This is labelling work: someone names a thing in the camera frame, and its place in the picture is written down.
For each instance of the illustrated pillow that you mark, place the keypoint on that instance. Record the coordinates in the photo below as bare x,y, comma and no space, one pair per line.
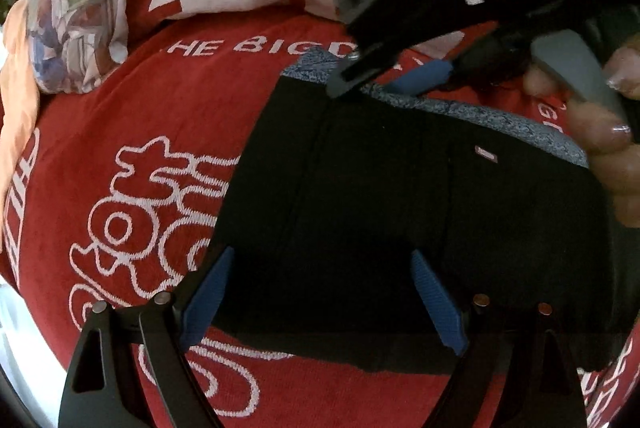
75,7

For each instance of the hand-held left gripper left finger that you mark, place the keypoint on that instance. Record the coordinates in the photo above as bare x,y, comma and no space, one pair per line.
207,303

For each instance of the orange cloth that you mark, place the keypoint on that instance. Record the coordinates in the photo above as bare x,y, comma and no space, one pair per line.
17,72

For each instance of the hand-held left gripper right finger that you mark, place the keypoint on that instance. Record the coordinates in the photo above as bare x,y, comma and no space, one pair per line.
442,308

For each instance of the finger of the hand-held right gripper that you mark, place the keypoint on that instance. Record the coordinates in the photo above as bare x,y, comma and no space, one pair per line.
425,76
357,70

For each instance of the black pants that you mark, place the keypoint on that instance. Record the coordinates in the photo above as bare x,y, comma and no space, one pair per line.
375,188

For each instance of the person's right hand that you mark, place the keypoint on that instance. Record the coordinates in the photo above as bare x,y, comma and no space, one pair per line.
610,178

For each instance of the red printed blanket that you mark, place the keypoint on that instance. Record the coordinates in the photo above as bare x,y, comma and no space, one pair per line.
150,107

